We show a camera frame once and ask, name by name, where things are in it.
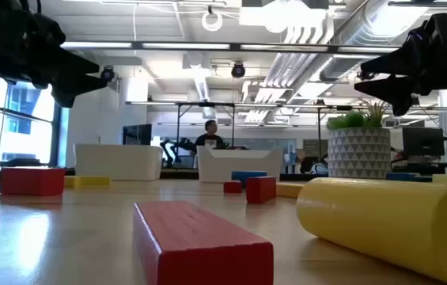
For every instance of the small red wooden cube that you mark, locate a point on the small red wooden cube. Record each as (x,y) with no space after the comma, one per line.
(232,187)

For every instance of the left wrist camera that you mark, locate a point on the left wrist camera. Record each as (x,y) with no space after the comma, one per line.
(47,29)

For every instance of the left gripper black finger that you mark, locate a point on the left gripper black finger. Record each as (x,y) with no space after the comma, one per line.
(73,87)
(78,65)

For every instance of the black ceiling spotlight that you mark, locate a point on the black ceiling spotlight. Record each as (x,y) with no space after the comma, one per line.
(238,70)
(107,74)

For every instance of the person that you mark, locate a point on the person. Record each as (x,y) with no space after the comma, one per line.
(209,139)

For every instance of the wide red wooden block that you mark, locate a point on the wide red wooden block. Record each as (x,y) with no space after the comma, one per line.
(31,181)

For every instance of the black computer monitor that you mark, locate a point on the black computer monitor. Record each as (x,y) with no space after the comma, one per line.
(423,141)

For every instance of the white plastic bin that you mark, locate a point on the white plastic bin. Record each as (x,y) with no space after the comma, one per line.
(118,162)
(215,166)

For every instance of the white black ball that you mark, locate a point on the white black ball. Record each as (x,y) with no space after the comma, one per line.
(320,169)

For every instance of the yellow wooden block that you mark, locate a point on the yellow wooden block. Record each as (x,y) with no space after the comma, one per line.
(288,190)
(88,181)

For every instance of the black table frame rail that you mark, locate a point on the black table frame rail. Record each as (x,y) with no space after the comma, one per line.
(179,174)

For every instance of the green artificial plant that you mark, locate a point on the green artificial plant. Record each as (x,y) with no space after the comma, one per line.
(345,120)

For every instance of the long red wooden block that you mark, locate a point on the long red wooden block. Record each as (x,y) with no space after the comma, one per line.
(199,245)

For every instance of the white grey triangle-pattern planter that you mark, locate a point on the white grey triangle-pattern planter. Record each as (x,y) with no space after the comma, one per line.
(359,152)

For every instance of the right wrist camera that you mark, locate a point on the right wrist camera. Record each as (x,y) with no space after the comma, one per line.
(442,27)

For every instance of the black metal rack frame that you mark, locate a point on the black metal rack frame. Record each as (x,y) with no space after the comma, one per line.
(178,126)

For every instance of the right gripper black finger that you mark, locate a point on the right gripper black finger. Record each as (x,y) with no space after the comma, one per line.
(397,63)
(397,91)

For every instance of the large window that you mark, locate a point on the large window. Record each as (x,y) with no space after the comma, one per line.
(21,130)

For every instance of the blue wooden block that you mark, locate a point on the blue wooden block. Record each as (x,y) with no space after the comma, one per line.
(248,175)
(401,176)

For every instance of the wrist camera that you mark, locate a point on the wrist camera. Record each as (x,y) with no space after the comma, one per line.
(442,27)
(47,29)

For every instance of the yellow wooden cylinder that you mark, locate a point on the yellow wooden cylinder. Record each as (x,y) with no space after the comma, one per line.
(385,221)

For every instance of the black background robot arm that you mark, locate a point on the black background robot arm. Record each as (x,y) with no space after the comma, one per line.
(167,152)

